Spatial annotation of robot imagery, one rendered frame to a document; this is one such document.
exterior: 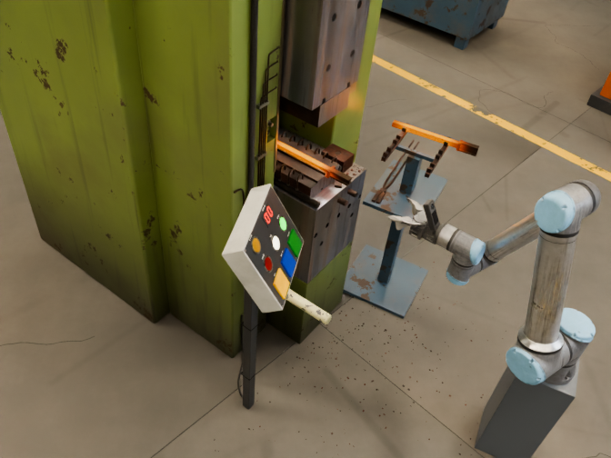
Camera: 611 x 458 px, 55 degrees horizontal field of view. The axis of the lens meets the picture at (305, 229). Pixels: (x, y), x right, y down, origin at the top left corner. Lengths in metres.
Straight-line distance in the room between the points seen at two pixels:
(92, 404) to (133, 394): 0.18
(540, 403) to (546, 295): 0.64
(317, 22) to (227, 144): 0.50
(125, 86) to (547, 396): 1.96
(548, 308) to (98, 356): 2.06
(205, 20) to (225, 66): 0.15
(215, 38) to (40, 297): 1.95
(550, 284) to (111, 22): 1.66
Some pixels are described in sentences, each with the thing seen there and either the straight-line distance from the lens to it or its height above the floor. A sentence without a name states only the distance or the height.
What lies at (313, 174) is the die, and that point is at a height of 0.99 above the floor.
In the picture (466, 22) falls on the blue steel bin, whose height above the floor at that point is 0.27.
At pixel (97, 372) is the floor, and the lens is 3.05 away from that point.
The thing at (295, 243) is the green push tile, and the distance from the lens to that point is 2.11.
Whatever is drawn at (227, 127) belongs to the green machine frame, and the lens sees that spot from 2.04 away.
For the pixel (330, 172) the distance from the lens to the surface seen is 2.45.
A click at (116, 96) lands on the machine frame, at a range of 2.29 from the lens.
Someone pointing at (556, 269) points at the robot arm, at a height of 1.20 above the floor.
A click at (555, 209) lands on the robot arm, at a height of 1.40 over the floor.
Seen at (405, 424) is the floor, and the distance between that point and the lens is 2.92.
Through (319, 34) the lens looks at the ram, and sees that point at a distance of 2.00.
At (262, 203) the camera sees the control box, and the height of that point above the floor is 1.20.
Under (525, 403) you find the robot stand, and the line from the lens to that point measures 2.60.
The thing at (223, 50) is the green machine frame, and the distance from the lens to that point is 1.91.
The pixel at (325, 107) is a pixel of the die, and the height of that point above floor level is 1.34.
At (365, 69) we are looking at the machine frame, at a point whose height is 1.24.
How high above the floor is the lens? 2.49
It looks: 43 degrees down
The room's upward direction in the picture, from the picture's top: 6 degrees clockwise
